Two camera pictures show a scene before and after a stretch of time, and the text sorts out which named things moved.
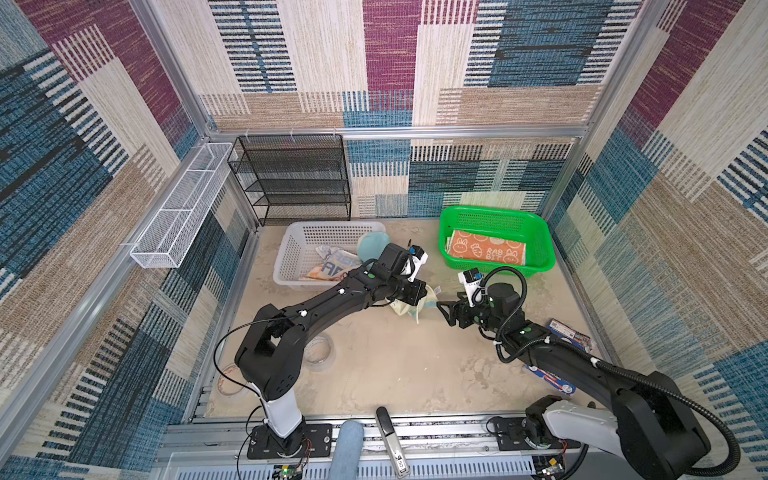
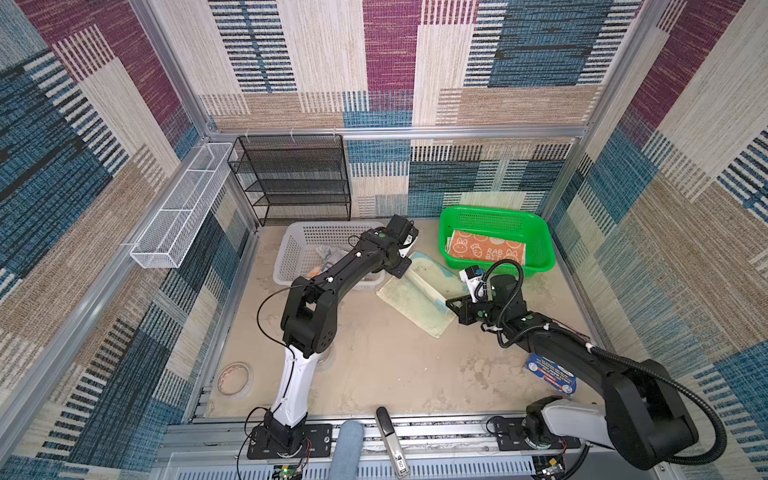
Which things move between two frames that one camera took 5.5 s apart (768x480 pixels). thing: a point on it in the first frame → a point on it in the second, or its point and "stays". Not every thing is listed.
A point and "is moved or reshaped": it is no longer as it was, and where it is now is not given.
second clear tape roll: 226,385 stays
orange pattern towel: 472,245 stays
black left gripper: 417,290 → 398,271
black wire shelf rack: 294,177 stays
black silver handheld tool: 392,443 stays
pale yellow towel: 368,242 is moved or reshaped
